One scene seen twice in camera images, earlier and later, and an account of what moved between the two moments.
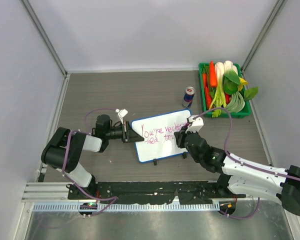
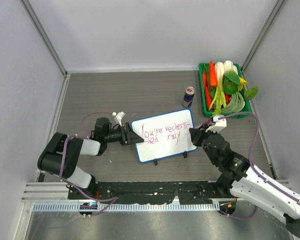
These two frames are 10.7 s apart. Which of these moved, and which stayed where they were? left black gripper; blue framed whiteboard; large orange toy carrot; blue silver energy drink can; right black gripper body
Moved: right black gripper body
Stayed: left black gripper; blue silver energy drink can; large orange toy carrot; blue framed whiteboard
